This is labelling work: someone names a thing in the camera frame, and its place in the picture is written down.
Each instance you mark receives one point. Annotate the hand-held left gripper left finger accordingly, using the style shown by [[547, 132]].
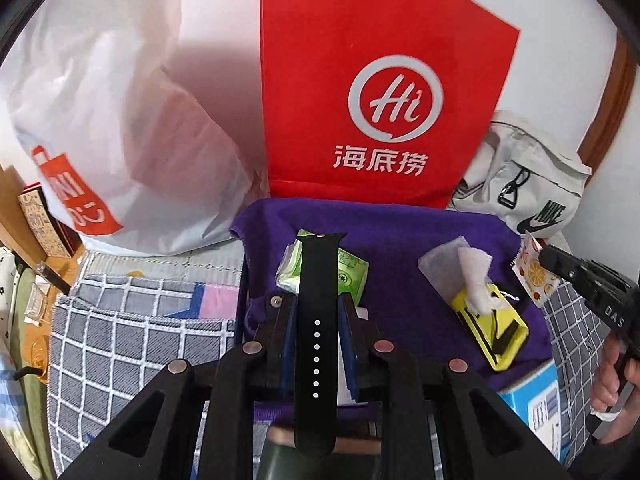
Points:
[[286, 360]]

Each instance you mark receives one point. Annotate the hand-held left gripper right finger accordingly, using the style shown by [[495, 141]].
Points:
[[350, 355]]

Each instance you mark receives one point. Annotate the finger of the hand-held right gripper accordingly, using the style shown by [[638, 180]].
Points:
[[562, 262]]

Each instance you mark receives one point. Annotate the orange fruit print sachet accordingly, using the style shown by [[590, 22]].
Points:
[[532, 275]]

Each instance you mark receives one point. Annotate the yellow pouch with black bands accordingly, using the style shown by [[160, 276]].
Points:
[[500, 340]]

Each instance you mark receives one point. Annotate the person's right hand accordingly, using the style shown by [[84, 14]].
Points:
[[604, 385]]

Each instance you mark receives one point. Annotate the green tissue packet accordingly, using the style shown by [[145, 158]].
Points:
[[352, 270]]

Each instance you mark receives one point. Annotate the white crumpled tissue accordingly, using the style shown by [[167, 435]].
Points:
[[475, 275]]

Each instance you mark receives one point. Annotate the grey sling bag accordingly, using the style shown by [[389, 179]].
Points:
[[525, 175]]

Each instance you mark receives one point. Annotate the dark green tin box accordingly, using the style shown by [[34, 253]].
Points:
[[280, 462]]

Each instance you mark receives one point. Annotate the pale translucent pouch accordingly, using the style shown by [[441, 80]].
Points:
[[440, 265]]

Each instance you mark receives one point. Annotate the purple towel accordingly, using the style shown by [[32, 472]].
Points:
[[400, 240]]

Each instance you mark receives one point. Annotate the blue tissue box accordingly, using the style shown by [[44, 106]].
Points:
[[535, 410]]

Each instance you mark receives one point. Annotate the checked mat with star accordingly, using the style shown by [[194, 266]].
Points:
[[130, 340]]

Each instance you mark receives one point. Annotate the white plastic shopping bag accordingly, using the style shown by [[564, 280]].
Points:
[[125, 135]]

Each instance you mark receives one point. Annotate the doodle cover book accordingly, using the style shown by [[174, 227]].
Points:
[[42, 225]]

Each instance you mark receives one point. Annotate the white pillow with black dots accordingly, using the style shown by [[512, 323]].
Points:
[[6, 275]]

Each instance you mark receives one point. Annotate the red paper bag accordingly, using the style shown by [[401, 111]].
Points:
[[320, 60]]

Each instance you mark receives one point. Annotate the wooden door frame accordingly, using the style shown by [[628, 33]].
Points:
[[610, 100]]

